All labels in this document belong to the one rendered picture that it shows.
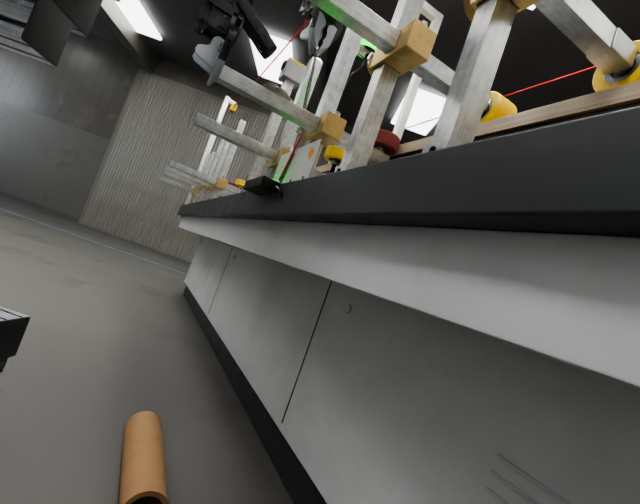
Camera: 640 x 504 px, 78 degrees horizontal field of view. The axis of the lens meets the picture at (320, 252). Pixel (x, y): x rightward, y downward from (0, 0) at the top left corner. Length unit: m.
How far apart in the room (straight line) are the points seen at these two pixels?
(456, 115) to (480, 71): 0.06
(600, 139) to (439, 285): 0.20
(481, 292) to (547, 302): 0.07
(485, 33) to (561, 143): 0.25
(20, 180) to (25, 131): 0.90
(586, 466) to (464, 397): 0.18
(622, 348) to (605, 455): 0.24
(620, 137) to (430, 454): 0.52
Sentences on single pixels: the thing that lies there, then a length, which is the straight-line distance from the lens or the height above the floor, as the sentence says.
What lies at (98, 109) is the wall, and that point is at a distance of 8.63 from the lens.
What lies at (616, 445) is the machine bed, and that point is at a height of 0.46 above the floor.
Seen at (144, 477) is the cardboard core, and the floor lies 0.08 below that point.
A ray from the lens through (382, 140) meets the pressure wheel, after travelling 0.99.
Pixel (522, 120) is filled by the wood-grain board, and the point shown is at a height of 0.88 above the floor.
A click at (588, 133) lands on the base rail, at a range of 0.36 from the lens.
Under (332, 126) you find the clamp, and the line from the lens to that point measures 0.91.
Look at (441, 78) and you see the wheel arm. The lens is 0.81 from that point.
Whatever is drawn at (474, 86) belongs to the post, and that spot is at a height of 0.80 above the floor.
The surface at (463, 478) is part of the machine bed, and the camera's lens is 0.66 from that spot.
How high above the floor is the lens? 0.52
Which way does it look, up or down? 4 degrees up
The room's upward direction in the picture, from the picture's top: 19 degrees clockwise
